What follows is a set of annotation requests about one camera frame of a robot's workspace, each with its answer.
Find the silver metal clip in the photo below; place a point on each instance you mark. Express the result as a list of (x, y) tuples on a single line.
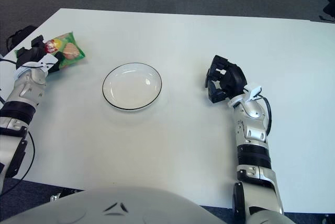
[(55, 197)]

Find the black bag on floor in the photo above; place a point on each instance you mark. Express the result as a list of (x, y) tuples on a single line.
[(22, 34)]

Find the grey robot torso shell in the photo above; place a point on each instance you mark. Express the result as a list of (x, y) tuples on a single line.
[(117, 208)]

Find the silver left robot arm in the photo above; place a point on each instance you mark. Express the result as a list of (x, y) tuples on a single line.
[(23, 95)]

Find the white plate with black rim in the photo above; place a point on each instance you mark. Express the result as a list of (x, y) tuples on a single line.
[(131, 88)]

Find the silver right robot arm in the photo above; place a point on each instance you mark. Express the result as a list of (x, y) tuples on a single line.
[(254, 135)]

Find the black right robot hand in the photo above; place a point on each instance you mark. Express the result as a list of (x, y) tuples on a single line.
[(233, 77)]

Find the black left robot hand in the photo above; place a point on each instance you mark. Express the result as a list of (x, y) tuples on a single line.
[(28, 55)]

